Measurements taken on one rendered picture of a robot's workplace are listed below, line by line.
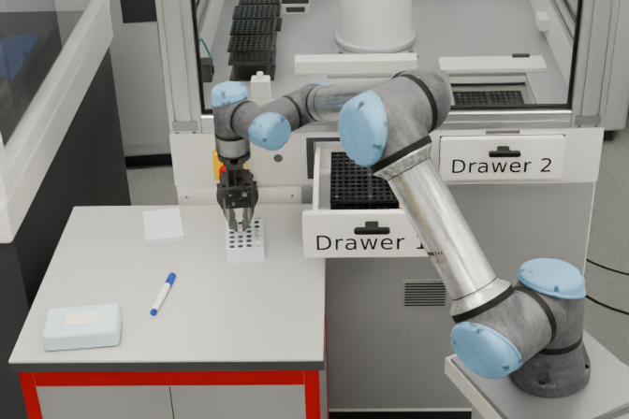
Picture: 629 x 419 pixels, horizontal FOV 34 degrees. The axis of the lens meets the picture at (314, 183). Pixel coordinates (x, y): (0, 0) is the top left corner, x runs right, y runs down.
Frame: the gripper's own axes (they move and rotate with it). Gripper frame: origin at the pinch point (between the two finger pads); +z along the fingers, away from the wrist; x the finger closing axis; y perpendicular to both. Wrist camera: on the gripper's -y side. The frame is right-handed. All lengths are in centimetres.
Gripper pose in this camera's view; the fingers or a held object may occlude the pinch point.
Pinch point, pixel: (240, 223)
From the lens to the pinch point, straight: 235.4
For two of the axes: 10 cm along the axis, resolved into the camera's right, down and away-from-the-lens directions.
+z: 0.3, 8.6, 5.1
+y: 0.7, 5.0, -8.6
